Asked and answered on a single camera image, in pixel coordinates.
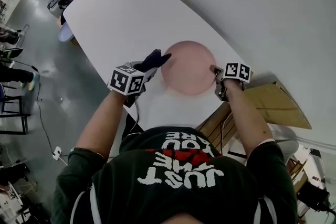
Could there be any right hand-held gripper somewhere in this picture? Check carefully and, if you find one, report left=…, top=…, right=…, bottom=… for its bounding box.
left=209, top=62, right=252, bottom=102

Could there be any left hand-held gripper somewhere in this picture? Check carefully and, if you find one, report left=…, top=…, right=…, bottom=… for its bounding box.
left=107, top=61, right=159, bottom=108

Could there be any dark blue cloth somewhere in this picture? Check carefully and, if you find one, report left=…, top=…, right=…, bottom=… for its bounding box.
left=133, top=49, right=173, bottom=73

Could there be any big pink plate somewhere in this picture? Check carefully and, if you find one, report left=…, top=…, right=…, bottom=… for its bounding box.
left=160, top=40, right=217, bottom=95

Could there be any person's left forearm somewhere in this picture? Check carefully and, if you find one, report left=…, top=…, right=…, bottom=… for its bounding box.
left=75, top=89, right=132, bottom=159

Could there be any person's right forearm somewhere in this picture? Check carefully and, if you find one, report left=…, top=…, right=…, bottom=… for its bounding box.
left=223, top=78, right=276, bottom=159

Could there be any wooden slat pallet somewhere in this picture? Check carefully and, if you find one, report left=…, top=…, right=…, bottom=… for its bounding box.
left=196, top=102, right=247, bottom=155

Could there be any large flat cardboard sheet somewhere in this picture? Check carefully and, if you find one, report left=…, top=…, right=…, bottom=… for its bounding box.
left=245, top=80, right=312, bottom=131

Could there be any grey armchair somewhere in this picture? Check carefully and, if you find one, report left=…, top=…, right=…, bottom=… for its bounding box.
left=265, top=123, right=300, bottom=166

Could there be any grey suitcase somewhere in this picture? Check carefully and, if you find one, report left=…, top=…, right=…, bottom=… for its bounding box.
left=47, top=0, right=76, bottom=13

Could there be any white power strip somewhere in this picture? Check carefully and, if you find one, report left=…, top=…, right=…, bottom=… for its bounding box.
left=51, top=146, right=62, bottom=160

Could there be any person's dark green shirt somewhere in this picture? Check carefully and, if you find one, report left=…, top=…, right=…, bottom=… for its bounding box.
left=51, top=126, right=299, bottom=224

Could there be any black metal stool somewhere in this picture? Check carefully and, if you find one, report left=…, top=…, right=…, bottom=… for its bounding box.
left=0, top=83, right=32, bottom=136

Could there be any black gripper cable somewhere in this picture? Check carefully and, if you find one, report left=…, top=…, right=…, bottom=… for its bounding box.
left=120, top=101, right=142, bottom=145
left=219, top=112, right=229, bottom=155

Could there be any black floor cable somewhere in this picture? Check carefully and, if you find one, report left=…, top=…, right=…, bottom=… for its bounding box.
left=13, top=60, right=57, bottom=155

